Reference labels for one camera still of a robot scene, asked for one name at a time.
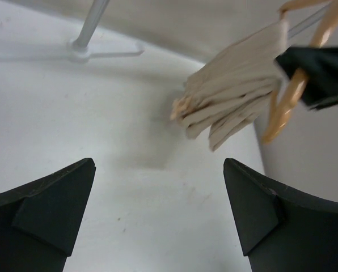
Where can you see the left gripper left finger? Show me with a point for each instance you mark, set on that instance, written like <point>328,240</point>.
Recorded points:
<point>40,220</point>

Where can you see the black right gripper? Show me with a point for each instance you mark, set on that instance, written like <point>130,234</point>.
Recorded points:
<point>321,67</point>

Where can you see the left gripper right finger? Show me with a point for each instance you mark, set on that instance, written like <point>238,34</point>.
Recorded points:
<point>281,228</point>

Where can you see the wooden clothes hanger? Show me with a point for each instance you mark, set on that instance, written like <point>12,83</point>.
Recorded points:
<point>280,113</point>

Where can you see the beige trousers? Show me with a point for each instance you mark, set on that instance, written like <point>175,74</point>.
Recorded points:
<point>234,88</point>

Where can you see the white clothes rack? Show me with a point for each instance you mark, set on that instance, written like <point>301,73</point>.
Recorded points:
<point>199,29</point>

